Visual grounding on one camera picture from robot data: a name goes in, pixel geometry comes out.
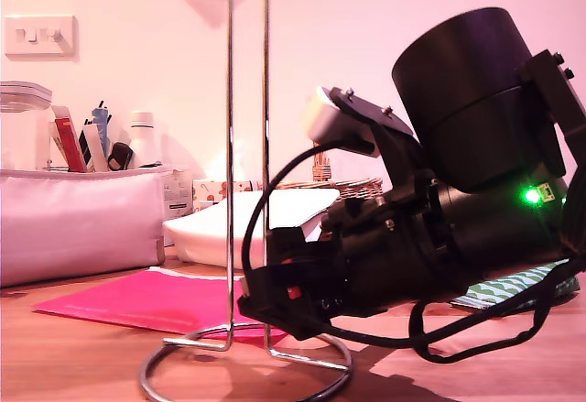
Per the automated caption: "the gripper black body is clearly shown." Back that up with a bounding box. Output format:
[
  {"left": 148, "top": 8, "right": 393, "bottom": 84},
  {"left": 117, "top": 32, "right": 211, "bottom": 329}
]
[{"left": 304, "top": 177, "right": 443, "bottom": 326}]

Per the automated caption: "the metallic wire towel stand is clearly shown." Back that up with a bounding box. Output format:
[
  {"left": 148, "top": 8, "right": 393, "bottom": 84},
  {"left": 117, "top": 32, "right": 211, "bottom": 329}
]
[{"left": 139, "top": 0, "right": 353, "bottom": 402}]

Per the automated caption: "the white flat package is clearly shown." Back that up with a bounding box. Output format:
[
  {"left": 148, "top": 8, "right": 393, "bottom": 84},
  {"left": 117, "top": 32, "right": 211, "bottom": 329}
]
[{"left": 162, "top": 190, "right": 342, "bottom": 269}]

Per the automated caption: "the gingerbread print gift box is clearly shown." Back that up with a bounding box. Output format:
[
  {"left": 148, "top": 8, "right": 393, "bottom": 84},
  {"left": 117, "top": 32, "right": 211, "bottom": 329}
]
[{"left": 191, "top": 179, "right": 265, "bottom": 213}]

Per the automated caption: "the white labelled carton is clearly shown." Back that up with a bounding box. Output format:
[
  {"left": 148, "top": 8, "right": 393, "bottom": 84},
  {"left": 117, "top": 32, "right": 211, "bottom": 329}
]
[{"left": 162, "top": 168, "right": 193, "bottom": 220}]

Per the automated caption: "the green patterned zip pouch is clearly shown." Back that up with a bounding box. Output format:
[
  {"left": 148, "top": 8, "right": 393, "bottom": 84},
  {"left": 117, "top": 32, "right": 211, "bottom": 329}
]
[{"left": 450, "top": 257, "right": 586, "bottom": 311}]

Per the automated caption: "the pink plastic envelope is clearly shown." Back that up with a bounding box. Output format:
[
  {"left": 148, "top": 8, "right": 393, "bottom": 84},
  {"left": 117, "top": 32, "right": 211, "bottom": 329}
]
[{"left": 31, "top": 267, "right": 294, "bottom": 337}]

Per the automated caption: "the white metal bottle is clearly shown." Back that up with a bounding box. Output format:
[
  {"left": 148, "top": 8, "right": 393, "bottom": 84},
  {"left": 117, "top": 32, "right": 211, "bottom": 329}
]
[{"left": 127, "top": 110, "right": 161, "bottom": 169}]

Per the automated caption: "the pale padded bag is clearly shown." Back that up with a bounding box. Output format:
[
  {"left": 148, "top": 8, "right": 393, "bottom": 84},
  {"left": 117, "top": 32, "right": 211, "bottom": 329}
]
[{"left": 0, "top": 166, "right": 173, "bottom": 288}]

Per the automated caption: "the red and white carton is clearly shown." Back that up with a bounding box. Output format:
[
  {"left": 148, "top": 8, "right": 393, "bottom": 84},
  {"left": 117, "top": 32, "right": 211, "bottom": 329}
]
[{"left": 49, "top": 104, "right": 88, "bottom": 173}]

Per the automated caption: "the wicker basket with handle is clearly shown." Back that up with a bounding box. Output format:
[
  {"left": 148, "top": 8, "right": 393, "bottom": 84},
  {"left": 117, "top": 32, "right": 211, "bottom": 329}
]
[{"left": 274, "top": 147, "right": 385, "bottom": 201}]

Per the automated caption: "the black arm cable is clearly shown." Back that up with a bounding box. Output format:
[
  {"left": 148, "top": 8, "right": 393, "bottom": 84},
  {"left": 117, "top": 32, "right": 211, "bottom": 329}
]
[{"left": 409, "top": 255, "right": 586, "bottom": 365}]

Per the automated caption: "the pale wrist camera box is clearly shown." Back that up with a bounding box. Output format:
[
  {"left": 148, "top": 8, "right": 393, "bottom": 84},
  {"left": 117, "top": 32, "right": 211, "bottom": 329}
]
[{"left": 299, "top": 84, "right": 429, "bottom": 192}]

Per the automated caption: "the white wall switch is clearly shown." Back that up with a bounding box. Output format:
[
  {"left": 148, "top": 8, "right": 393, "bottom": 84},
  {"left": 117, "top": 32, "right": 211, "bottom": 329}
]
[{"left": 3, "top": 15, "right": 79, "bottom": 62}]

